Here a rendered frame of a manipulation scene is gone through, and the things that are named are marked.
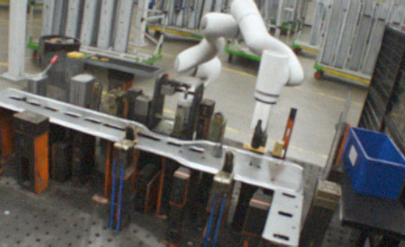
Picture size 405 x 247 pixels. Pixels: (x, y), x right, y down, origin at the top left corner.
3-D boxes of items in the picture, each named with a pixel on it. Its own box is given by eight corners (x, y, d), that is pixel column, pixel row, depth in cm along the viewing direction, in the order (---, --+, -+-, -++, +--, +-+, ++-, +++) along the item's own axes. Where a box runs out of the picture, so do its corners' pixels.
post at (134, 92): (120, 170, 180) (127, 88, 166) (125, 166, 185) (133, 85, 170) (130, 173, 179) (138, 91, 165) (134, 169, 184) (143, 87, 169)
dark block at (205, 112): (184, 191, 173) (199, 102, 157) (189, 184, 179) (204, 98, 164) (195, 195, 172) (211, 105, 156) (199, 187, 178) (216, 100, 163)
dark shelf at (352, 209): (339, 225, 110) (342, 217, 109) (333, 128, 192) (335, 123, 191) (408, 243, 106) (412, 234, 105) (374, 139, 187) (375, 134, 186)
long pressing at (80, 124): (-25, 101, 154) (-25, 98, 154) (9, 88, 175) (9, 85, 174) (302, 198, 125) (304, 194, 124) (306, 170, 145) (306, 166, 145)
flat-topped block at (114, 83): (102, 152, 193) (108, 65, 177) (109, 147, 200) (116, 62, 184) (119, 158, 191) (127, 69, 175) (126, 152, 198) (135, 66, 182)
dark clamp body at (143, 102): (121, 178, 174) (128, 98, 160) (133, 166, 186) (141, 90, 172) (142, 185, 172) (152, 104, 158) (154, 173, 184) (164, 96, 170)
